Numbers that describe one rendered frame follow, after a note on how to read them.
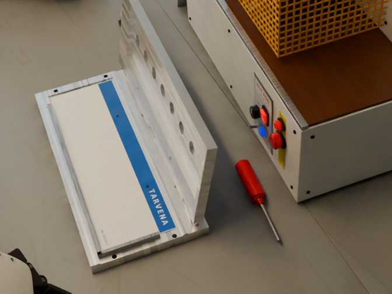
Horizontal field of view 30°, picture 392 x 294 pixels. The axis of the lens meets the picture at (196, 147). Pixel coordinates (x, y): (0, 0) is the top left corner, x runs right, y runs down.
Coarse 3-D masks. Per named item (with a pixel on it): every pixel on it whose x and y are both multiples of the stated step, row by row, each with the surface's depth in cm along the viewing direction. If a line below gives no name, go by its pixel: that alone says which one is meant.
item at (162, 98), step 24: (144, 24) 130; (120, 48) 146; (144, 48) 134; (144, 72) 137; (168, 72) 121; (144, 96) 135; (168, 96) 126; (168, 120) 128; (192, 120) 113; (168, 144) 126; (192, 144) 120; (168, 168) 129; (192, 168) 120; (192, 192) 119; (192, 216) 120
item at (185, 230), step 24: (120, 72) 150; (48, 96) 146; (120, 96) 145; (48, 120) 142; (144, 120) 141; (144, 144) 136; (72, 192) 129; (168, 192) 128; (168, 240) 122; (96, 264) 119
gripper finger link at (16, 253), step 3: (15, 249) 85; (18, 249) 86; (12, 252) 84; (15, 252) 85; (18, 252) 85; (21, 252) 86; (12, 255) 84; (15, 255) 84; (18, 255) 85; (21, 255) 85; (18, 258) 85; (21, 258) 85; (24, 258) 86; (24, 261) 85
